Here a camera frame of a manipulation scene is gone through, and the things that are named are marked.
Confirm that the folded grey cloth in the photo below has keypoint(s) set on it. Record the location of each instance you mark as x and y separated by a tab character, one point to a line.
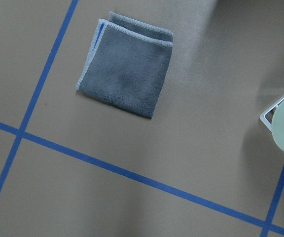
126	64

